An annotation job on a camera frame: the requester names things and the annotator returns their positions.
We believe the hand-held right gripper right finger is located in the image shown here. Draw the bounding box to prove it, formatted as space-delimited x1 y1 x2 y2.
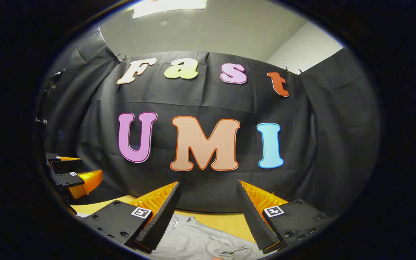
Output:
236 180 337 254

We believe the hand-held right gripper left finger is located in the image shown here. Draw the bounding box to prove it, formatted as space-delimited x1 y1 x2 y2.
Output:
80 181 182 254

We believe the grey sweatshirt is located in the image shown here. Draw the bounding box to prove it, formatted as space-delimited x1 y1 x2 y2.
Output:
150 213 270 260

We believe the black backdrop cloth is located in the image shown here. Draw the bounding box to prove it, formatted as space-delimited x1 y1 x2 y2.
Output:
36 27 381 217

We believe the white ceiling light panel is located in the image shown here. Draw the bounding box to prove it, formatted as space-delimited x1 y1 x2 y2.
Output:
132 0 208 20

